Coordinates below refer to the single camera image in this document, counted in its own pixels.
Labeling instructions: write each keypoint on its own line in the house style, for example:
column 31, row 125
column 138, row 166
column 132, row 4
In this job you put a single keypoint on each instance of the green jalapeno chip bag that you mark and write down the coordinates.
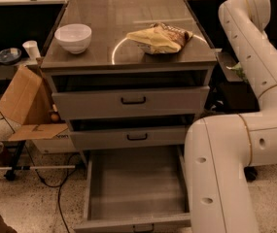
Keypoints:
column 238, row 71

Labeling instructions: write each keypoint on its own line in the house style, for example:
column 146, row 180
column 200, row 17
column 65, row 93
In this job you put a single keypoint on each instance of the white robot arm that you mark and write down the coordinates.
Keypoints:
column 218, row 148

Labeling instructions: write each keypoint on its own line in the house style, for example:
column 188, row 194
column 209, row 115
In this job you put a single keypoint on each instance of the grey middle drawer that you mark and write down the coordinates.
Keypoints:
column 130, row 132

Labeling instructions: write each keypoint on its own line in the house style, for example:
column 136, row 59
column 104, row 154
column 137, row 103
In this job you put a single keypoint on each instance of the grey drawer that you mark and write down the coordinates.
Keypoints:
column 136, row 191
column 130, row 132
column 131, row 103

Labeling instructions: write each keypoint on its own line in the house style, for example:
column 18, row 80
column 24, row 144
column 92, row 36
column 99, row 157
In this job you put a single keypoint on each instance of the grey metal drawer cabinet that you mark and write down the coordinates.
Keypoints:
column 112, row 62

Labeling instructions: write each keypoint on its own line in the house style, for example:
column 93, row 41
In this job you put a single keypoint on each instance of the grey top drawer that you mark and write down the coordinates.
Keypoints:
column 131, row 103

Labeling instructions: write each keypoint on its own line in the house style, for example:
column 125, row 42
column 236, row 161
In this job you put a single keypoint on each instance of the yellow brown chip bag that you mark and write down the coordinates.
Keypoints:
column 160, row 38

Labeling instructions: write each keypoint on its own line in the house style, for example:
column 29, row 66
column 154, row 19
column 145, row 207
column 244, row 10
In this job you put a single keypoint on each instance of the grey bottom drawer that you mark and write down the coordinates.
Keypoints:
column 136, row 191

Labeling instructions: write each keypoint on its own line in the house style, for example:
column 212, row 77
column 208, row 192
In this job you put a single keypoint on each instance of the white box under cardboard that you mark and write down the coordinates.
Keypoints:
column 60, row 143

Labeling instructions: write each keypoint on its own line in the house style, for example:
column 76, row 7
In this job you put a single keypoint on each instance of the black office chair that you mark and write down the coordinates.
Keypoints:
column 235, row 94

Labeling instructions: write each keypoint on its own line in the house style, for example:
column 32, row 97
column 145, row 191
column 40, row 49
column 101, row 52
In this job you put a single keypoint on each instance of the white ceramic bowl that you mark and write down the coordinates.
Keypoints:
column 74, row 38

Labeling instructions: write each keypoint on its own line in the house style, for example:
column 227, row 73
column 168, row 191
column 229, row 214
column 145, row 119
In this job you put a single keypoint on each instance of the open cardboard box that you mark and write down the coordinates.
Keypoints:
column 27, row 102

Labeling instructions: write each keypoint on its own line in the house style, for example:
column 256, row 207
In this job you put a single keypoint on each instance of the white paper cup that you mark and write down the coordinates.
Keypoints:
column 32, row 50

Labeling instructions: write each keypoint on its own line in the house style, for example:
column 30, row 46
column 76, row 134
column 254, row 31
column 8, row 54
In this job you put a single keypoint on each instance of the blue patterned bowl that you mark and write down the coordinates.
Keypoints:
column 10, row 56

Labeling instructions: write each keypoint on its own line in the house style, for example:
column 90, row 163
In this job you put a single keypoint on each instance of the black white metal stand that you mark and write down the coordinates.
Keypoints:
column 13, row 166

